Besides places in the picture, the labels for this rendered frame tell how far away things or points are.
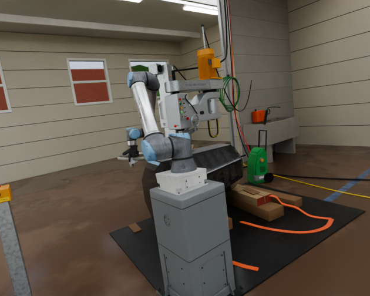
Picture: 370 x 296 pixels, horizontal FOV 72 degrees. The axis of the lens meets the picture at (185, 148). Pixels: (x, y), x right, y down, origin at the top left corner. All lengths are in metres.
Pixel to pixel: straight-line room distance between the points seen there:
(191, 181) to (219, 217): 0.34
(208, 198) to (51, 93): 7.38
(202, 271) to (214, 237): 0.24
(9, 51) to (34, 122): 1.96
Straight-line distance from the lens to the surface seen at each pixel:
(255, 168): 4.37
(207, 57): 3.61
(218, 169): 3.00
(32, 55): 8.78
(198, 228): 1.75
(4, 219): 1.89
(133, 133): 2.36
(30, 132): 8.50
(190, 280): 1.88
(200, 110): 3.31
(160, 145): 1.69
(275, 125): 5.80
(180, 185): 1.68
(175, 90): 3.04
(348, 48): 7.21
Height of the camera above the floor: 1.41
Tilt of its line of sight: 9 degrees down
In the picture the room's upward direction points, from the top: 7 degrees counter-clockwise
